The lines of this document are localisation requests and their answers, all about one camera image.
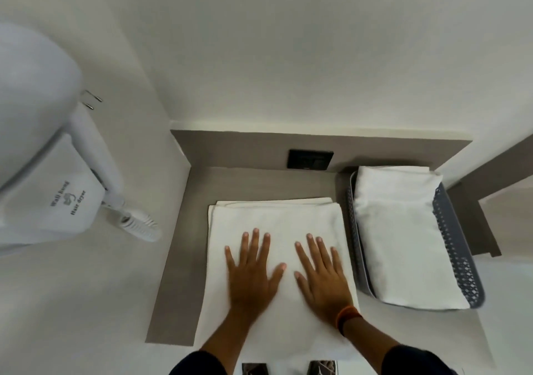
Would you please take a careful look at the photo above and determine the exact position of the person's left hand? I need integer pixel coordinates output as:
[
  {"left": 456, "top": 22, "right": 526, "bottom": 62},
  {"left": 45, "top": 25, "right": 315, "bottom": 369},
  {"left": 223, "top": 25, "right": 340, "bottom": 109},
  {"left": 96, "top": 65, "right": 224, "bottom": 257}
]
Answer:
[{"left": 224, "top": 228, "right": 287, "bottom": 311}]

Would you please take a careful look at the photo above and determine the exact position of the person's right hand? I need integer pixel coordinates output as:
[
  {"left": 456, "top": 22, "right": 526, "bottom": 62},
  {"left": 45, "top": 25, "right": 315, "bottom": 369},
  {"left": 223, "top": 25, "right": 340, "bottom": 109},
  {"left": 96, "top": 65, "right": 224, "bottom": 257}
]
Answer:
[{"left": 294, "top": 233, "right": 356, "bottom": 318}]

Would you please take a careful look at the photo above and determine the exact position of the large white towel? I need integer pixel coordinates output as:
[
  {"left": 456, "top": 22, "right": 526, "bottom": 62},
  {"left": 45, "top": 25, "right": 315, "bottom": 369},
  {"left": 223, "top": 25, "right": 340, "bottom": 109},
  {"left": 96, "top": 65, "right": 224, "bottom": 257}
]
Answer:
[{"left": 194, "top": 197, "right": 361, "bottom": 362}]

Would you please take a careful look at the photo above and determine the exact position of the person's right forearm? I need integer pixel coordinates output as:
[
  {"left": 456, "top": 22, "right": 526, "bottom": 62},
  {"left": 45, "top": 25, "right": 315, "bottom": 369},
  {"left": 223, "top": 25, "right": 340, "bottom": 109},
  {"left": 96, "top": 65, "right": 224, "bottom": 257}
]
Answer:
[{"left": 342, "top": 316, "right": 401, "bottom": 365}]

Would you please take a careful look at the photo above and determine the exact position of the person's left forearm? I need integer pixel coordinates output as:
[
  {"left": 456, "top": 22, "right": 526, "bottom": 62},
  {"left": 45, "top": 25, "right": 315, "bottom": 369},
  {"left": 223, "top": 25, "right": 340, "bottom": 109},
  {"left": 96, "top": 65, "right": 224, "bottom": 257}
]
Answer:
[{"left": 199, "top": 303, "right": 264, "bottom": 367}]

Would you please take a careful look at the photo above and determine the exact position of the orange wristband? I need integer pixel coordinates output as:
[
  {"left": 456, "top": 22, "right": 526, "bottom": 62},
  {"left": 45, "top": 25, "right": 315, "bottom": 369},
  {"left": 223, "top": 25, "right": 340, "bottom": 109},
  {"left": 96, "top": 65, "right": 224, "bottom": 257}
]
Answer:
[{"left": 336, "top": 305, "right": 362, "bottom": 336}]

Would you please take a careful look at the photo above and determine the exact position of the small folded white towel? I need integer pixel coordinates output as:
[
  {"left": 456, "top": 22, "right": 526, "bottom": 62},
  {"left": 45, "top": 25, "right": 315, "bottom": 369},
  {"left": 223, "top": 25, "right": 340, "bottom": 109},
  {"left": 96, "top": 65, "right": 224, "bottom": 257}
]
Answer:
[{"left": 353, "top": 165, "right": 471, "bottom": 310}]

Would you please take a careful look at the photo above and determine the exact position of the dark sleeve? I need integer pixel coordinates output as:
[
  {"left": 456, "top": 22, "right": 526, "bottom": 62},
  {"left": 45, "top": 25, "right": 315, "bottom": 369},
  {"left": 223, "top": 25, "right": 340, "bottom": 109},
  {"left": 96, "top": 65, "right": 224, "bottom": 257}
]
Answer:
[
  {"left": 381, "top": 344, "right": 459, "bottom": 375},
  {"left": 168, "top": 349, "right": 228, "bottom": 375}
]

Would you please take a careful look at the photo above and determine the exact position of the grey perforated plastic basket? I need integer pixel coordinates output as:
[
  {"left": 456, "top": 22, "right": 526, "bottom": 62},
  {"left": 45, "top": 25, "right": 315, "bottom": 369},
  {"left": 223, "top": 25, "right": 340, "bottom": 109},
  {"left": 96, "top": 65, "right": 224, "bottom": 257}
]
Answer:
[{"left": 346, "top": 169, "right": 486, "bottom": 311}]

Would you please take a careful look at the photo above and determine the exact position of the white hair dryer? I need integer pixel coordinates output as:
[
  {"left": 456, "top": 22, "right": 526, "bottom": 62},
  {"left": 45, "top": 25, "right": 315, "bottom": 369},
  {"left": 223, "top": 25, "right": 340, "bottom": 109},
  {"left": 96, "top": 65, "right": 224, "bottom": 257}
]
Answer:
[{"left": 0, "top": 22, "right": 125, "bottom": 212}]

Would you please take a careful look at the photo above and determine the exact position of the black wall socket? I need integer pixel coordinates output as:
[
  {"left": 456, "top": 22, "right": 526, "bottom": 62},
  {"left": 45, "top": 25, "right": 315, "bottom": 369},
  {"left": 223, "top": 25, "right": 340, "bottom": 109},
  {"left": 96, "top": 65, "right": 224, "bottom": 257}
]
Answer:
[{"left": 288, "top": 149, "right": 335, "bottom": 171}]

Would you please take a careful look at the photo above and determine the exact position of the white coiled cord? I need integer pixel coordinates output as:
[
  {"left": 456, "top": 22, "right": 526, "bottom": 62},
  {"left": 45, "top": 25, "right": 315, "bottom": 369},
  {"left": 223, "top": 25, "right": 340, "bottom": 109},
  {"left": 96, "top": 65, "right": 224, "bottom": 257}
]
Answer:
[{"left": 106, "top": 196, "right": 162, "bottom": 244}]

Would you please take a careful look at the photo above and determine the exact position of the white hair dryer wall holder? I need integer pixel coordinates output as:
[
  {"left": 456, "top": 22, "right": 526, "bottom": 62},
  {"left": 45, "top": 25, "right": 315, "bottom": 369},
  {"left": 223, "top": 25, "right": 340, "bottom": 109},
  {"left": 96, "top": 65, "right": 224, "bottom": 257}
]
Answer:
[{"left": 0, "top": 131, "right": 122, "bottom": 258}]

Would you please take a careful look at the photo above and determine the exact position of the metal wire hook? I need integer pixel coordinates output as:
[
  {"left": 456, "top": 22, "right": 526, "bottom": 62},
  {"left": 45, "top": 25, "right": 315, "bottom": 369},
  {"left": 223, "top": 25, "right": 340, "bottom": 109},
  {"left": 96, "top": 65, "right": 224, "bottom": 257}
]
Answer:
[{"left": 80, "top": 90, "right": 103, "bottom": 109}]

